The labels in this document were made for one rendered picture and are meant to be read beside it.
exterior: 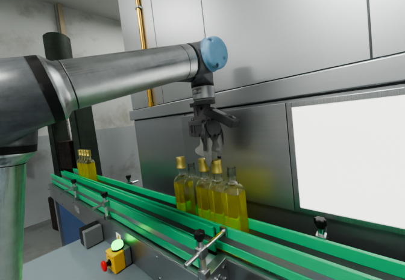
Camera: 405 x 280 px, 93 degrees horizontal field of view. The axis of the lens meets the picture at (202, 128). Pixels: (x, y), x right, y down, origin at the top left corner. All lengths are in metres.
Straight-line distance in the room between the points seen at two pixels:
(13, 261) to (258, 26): 0.83
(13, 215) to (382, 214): 0.78
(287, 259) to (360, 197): 0.25
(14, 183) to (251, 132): 0.60
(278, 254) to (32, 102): 0.58
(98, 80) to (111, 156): 3.76
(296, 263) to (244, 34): 0.69
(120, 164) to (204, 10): 3.59
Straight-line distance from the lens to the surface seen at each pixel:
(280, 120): 0.65
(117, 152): 4.10
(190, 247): 0.65
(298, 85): 0.64
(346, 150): 0.63
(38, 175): 3.91
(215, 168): 0.63
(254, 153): 0.70
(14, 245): 0.51
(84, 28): 4.40
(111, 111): 4.10
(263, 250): 0.62
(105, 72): 0.34
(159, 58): 0.39
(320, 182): 0.66
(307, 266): 0.59
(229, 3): 0.84
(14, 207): 0.49
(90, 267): 1.07
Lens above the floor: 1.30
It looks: 3 degrees down
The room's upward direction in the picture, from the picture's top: 6 degrees counter-clockwise
